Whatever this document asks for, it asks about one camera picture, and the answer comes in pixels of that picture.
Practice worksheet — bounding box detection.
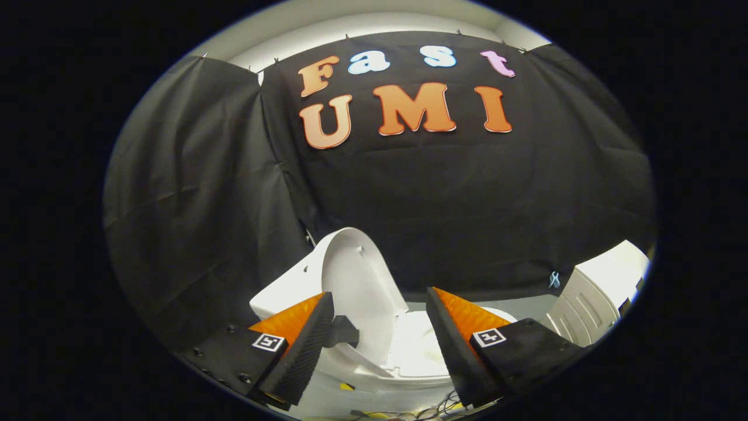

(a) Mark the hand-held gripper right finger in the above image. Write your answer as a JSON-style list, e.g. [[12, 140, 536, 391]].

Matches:
[[425, 287, 586, 409]]

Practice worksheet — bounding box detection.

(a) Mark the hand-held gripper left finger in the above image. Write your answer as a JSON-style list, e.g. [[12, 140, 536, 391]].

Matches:
[[180, 291, 335, 408]]

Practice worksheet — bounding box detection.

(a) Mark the white toilet bowl with seat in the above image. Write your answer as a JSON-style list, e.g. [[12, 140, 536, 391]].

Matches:
[[301, 307, 518, 411]]

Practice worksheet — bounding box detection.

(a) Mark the white toilet tank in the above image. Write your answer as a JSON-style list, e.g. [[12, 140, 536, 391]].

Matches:
[[250, 249, 328, 320]]

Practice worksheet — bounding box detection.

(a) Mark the black backdrop cloth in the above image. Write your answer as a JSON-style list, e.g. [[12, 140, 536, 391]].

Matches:
[[104, 30, 656, 353]]

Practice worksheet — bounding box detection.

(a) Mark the white panelled cabinet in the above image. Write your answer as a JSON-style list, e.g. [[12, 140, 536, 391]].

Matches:
[[546, 240, 651, 347]]

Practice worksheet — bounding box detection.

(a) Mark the tangle of black cables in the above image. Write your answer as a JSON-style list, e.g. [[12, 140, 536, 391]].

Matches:
[[351, 391, 468, 420]]

